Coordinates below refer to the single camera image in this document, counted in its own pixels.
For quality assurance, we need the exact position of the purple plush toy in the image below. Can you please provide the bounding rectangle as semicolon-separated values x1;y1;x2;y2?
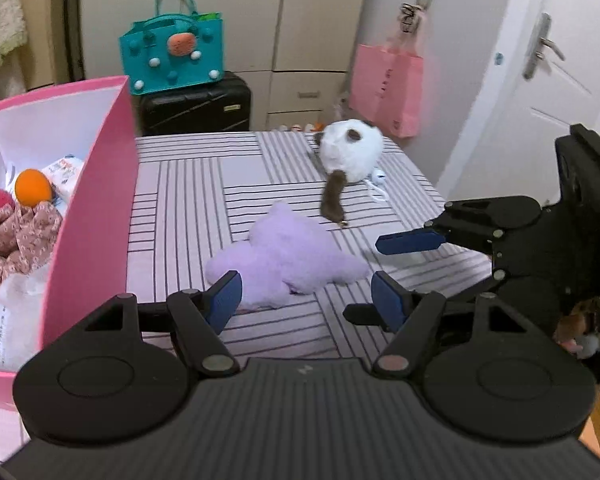
205;201;371;311

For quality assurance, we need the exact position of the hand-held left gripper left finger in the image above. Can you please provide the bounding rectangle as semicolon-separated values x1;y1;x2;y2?
82;270;244;377

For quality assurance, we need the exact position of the pink paper bag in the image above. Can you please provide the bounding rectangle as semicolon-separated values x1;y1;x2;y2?
349;43;425;140

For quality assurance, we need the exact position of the pink cardboard box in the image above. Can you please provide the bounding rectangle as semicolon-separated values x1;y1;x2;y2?
0;76;140;464

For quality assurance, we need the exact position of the orange ball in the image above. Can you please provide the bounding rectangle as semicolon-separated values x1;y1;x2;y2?
15;169;54;207

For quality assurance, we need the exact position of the white door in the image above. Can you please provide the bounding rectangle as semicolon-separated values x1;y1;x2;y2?
437;0;600;211

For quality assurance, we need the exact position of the small white charm with cord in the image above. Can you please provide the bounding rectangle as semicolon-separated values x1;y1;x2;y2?
365;167;389;204

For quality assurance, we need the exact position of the floral cloth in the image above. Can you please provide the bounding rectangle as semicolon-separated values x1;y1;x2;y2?
0;201;64;296

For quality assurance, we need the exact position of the striped bed sheet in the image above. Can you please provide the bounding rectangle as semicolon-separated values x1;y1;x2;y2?
125;130;494;361

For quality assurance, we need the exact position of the black suitcase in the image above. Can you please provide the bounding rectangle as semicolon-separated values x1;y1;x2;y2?
132;71;253;137

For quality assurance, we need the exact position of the beige wardrobe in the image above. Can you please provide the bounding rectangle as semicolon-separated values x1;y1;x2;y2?
50;0;374;134

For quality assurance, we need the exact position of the wall hook with accessories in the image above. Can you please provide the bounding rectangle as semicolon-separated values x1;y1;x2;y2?
395;0;434;37

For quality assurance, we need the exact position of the metal door handle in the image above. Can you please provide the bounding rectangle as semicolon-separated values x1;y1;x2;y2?
523;12;567;81

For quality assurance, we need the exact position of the teal felt tote bag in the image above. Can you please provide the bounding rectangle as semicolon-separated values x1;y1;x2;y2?
119;0;225;95

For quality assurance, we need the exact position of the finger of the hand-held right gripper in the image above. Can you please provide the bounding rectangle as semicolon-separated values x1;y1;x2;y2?
342;266;509;327
375;196;544;257

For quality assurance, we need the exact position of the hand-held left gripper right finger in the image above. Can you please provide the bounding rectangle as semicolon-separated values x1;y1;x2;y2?
371;270;537;380

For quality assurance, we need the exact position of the brown plush keychain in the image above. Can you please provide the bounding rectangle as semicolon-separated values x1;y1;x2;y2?
320;170;350;229

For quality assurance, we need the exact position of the white panda plush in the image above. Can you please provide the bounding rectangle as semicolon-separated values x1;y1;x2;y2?
314;118;385;186

